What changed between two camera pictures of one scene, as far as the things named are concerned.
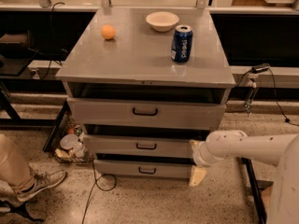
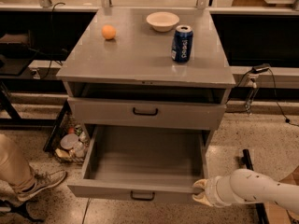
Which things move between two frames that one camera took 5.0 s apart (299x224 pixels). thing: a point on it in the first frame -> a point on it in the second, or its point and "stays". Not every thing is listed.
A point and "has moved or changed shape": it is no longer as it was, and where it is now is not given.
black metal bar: (260, 211) stays
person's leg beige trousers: (14, 169) stays
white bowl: (162, 21) stays
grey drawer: (141, 145) has moved or changed shape
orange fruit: (107, 32) stays
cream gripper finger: (194, 143) -> (201, 183)
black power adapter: (260, 68) stays
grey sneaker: (43, 180) stays
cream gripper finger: (196, 175) -> (202, 199)
